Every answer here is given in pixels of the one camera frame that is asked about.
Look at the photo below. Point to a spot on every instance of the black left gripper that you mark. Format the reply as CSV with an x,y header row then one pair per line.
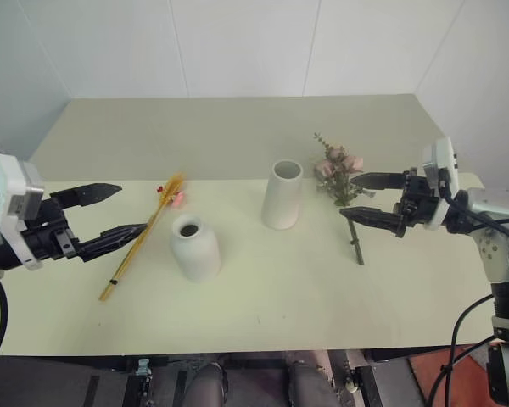
x,y
51,231

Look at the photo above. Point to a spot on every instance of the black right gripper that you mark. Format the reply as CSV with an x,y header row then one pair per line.
x,y
415,201

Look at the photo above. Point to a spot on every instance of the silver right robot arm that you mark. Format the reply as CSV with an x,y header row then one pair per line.
x,y
498,250

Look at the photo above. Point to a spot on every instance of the tall white cylinder vase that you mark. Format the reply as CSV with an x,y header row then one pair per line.
x,y
281,199

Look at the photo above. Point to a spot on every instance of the round white bottle vase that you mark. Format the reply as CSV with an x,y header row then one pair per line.
x,y
197,252

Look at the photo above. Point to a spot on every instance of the pink rose bouquet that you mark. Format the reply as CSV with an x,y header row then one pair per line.
x,y
341,169

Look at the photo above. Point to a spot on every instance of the yellow dried flower bundle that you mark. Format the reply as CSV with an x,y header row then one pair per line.
x,y
142,241

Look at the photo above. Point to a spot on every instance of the silver metal table clamp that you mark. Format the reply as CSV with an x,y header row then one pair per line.
x,y
143,367

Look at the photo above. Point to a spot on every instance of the red floor mat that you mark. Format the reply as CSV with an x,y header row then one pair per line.
x,y
428,373

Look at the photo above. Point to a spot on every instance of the dark grey rounded shape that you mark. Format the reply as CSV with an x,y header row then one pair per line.
x,y
207,386

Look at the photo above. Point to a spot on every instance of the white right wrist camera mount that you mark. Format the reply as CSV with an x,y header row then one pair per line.
x,y
443,154

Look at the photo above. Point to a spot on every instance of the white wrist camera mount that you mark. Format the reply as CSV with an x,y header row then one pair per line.
x,y
8,186
443,154

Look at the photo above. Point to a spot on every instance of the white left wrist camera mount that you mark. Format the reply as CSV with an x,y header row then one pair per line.
x,y
8,186

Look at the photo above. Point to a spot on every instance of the black table frame bar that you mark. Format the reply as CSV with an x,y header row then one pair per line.
x,y
133,390
367,388

